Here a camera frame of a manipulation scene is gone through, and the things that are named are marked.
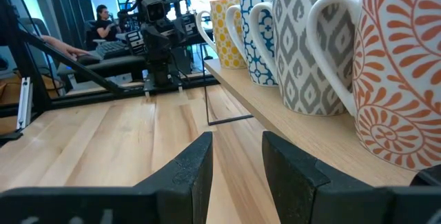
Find person's forearm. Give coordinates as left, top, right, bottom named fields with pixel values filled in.
left=40, top=34, right=75, bottom=54

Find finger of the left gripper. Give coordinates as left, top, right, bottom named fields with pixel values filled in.
left=152, top=61, right=162, bottom=86
left=161, top=61, right=170, bottom=86

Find orange leaf patterned white mug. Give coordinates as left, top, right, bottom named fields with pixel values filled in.
left=305, top=0, right=441, bottom=172

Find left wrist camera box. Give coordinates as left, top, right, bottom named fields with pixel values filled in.
left=140, top=0, right=167, bottom=24

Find grey diamond patterned white mug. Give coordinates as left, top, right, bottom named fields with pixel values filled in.
left=249, top=0, right=362, bottom=116

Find person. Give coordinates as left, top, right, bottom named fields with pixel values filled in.
left=94, top=4, right=122, bottom=42

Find wooden shelf with black legs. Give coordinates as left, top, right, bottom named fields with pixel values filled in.
left=201, top=41, right=418, bottom=187

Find silver metal bracket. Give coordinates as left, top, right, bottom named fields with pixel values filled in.
left=16, top=76, right=34, bottom=131

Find person's hand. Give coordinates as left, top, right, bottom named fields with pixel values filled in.
left=65, top=46, right=91, bottom=61

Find yellow dotted white mug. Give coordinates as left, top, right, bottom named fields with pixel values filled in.
left=195, top=0, right=247, bottom=70

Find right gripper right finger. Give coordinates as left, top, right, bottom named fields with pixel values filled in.
left=261, top=130, right=441, bottom=224

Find grey partition panels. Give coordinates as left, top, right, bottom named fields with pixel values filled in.
left=33, top=0, right=96, bottom=48

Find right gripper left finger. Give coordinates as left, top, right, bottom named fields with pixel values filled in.
left=0, top=131, right=214, bottom=224

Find black keyboard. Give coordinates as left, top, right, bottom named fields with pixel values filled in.
left=96, top=40, right=131, bottom=60

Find blue lattice patterned white mug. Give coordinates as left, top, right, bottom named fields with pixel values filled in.
left=225, top=0, right=278, bottom=88

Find black desk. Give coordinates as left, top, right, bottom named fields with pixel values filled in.
left=57, top=54, right=147, bottom=83

